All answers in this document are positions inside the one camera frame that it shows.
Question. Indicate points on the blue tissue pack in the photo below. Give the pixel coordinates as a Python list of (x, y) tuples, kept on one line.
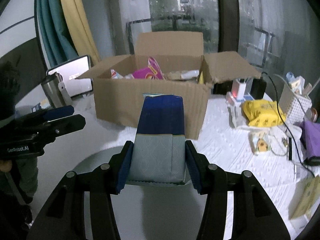
[(159, 147)]

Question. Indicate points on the yellow plastic bag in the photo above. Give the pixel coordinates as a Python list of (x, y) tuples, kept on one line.
[(263, 113)]

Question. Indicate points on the white tablet screen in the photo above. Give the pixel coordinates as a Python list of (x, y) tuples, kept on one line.
[(70, 71)]

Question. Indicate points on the teal curtain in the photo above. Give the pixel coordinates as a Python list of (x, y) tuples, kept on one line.
[(56, 38)]

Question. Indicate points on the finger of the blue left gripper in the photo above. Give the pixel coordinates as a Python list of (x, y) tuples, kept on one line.
[(53, 114), (64, 126)]

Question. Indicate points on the steel thermos bottle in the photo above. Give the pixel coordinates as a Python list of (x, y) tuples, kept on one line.
[(55, 90)]

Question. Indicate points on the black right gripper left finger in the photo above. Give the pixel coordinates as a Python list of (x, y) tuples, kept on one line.
[(124, 162)]

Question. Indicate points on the purple cloth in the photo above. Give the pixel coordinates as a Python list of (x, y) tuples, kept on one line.
[(310, 139)]

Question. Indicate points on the magenta snack bag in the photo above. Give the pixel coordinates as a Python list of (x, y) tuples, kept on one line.
[(152, 71)]

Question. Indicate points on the yellow red snack bag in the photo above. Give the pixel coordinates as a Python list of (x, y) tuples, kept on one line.
[(201, 78)]

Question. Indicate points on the left gloved hand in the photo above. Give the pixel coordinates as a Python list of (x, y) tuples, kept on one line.
[(19, 179)]

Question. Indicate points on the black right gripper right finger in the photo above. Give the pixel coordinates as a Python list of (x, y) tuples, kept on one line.
[(191, 162)]

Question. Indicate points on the brown cardboard box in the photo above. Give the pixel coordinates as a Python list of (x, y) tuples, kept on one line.
[(120, 100)]

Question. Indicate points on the yellow curtain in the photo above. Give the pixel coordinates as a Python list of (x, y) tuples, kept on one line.
[(79, 29)]

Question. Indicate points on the white perforated basket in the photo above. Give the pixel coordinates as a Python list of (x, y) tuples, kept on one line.
[(293, 106)]

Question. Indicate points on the white charger box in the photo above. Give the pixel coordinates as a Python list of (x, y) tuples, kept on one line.
[(238, 91)]

